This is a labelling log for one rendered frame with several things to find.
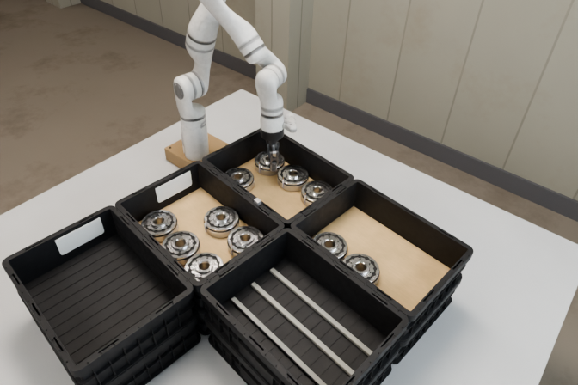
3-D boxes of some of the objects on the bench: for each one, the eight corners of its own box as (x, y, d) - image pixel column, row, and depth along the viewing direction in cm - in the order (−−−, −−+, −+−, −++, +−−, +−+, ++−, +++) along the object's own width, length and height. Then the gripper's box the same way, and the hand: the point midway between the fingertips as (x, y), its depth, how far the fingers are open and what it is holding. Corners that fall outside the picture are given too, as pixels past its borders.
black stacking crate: (29, 314, 127) (14, 288, 120) (127, 256, 144) (119, 229, 136) (99, 424, 106) (86, 400, 98) (205, 341, 122) (200, 315, 115)
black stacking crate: (205, 341, 122) (200, 315, 115) (285, 278, 139) (285, 252, 132) (315, 462, 101) (319, 440, 93) (394, 370, 118) (402, 345, 110)
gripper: (258, 113, 151) (260, 153, 161) (261, 138, 139) (263, 180, 149) (281, 112, 151) (281, 151, 161) (286, 137, 139) (286, 179, 149)
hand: (273, 161), depth 154 cm, fingers open, 5 cm apart
